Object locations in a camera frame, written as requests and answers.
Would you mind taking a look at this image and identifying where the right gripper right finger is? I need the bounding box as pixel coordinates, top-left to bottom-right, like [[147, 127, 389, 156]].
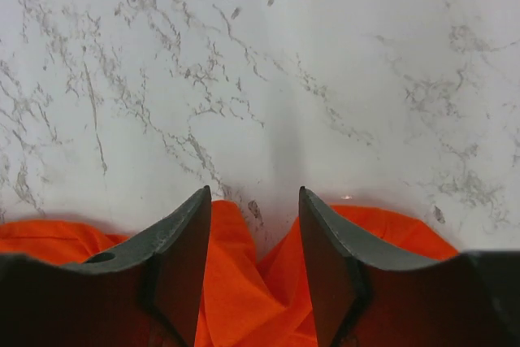
[[299, 189, 519, 346]]

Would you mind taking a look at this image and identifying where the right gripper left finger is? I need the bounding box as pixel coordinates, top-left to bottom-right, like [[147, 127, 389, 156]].
[[1, 187, 211, 346]]

